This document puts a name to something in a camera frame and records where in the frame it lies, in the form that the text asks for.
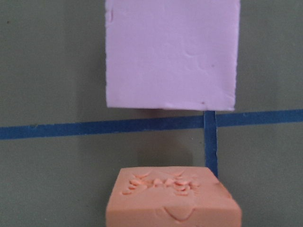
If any orange foam block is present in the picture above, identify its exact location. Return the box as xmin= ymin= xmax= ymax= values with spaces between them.
xmin=106 ymin=166 xmax=242 ymax=227

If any pink foam block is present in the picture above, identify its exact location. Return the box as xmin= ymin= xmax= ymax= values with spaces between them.
xmin=105 ymin=0 xmax=241 ymax=111

